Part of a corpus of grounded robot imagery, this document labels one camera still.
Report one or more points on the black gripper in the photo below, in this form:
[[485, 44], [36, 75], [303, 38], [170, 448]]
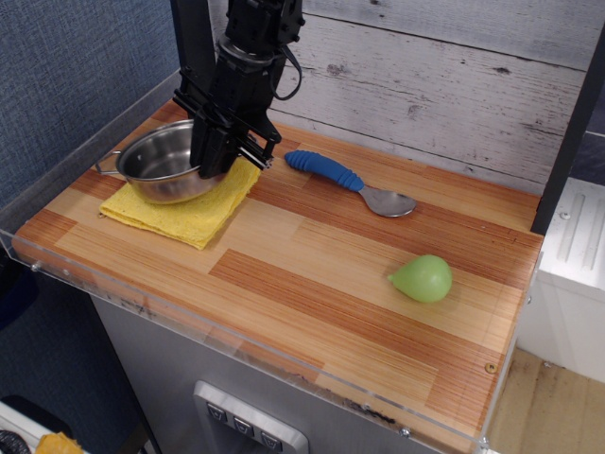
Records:
[[231, 119]]

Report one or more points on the stainless steel two-handled pan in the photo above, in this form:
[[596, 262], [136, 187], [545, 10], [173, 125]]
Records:
[[157, 167]]

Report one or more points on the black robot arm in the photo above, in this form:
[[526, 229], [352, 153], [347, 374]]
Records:
[[262, 28]]

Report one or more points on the folded yellow cloth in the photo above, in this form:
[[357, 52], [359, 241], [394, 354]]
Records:
[[193, 222]]

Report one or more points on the silver cabinet with button panel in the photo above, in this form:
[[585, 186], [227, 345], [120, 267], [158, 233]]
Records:
[[197, 399]]

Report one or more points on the green plastic pear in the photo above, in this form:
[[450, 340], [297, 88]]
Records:
[[426, 279]]

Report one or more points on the yellow object bottom left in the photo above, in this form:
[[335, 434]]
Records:
[[58, 443]]

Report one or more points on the white aluminium side block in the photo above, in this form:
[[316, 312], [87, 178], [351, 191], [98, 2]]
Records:
[[563, 321]]

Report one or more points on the black left vertical post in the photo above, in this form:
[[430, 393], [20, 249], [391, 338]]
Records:
[[195, 41]]

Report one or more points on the black vertical post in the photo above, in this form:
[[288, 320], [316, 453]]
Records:
[[577, 126], [195, 41]]

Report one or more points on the blue-handled metal spoon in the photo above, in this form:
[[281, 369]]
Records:
[[384, 203]]

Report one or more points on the clear acrylic guard rail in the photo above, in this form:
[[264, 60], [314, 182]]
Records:
[[296, 282]]

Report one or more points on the black right vertical post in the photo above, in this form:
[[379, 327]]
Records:
[[577, 126]]

